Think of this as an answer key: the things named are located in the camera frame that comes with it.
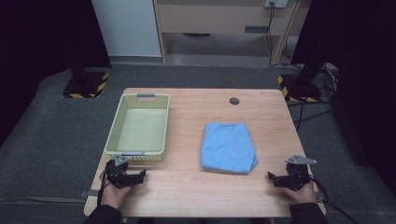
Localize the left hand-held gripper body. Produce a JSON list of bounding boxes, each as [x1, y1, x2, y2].
[[104, 155, 140, 189]]

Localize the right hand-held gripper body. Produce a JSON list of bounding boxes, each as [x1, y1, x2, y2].
[[275, 154, 318, 191]]

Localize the pale green plastic basket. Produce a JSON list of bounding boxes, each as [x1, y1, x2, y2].
[[103, 92, 171, 162]]

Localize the blue cloth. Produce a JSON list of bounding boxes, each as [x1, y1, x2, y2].
[[200, 121, 260, 175]]

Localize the person's right hand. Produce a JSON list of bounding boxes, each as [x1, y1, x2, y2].
[[279, 180, 318, 205]]

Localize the person's left hand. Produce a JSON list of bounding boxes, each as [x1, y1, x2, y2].
[[98, 170, 134, 211]]

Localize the grey tape strip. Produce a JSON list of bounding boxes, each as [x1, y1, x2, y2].
[[78, 189, 101, 199]]

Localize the black stand with striped base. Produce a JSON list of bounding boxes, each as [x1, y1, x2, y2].
[[276, 61, 323, 104], [62, 55, 111, 100]]

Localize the dark curtain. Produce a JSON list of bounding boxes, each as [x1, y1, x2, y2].
[[290, 0, 396, 198], [0, 0, 112, 147]]

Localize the white cabinet panel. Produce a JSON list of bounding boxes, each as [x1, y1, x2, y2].
[[91, 0, 163, 58]]

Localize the light wooden desk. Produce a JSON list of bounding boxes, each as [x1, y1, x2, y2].
[[152, 0, 312, 67]]

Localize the white power strip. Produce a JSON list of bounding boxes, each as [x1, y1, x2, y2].
[[263, 0, 290, 9]]

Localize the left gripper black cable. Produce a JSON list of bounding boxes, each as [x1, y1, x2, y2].
[[96, 179, 110, 207]]

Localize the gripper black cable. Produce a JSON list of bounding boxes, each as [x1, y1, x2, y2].
[[96, 179, 110, 207], [307, 173, 361, 224]]

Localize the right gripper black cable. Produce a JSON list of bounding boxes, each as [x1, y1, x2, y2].
[[307, 173, 361, 224]]

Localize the black floor cables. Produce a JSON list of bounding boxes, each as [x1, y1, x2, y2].
[[270, 62, 341, 133]]

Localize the black power strip cable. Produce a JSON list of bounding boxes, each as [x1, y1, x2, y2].
[[266, 2, 277, 67]]

